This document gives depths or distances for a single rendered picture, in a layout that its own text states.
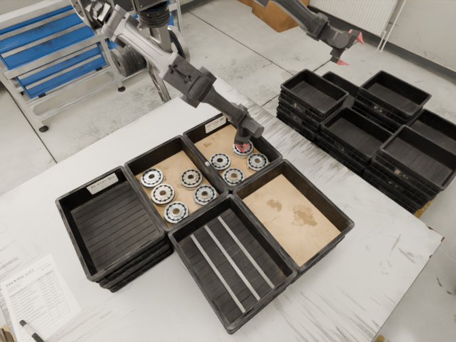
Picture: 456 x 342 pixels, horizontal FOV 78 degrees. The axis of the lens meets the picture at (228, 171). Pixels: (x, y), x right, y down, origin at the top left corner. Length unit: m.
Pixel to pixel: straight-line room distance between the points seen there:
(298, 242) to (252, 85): 2.18
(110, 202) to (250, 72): 2.32
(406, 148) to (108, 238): 1.84
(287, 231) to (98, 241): 0.77
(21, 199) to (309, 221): 1.40
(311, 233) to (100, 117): 2.35
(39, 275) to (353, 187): 1.50
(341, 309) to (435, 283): 1.16
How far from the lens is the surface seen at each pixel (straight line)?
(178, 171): 1.35
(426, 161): 2.16
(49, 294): 1.45
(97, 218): 1.34
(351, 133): 2.25
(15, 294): 1.52
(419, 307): 2.26
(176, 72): 0.79
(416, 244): 1.54
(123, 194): 1.35
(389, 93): 2.51
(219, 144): 1.42
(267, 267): 1.14
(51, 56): 2.83
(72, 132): 2.99
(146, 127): 1.75
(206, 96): 0.85
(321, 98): 2.28
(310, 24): 1.19
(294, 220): 1.23
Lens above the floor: 1.92
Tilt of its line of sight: 56 degrees down
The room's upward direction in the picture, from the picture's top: 1 degrees counter-clockwise
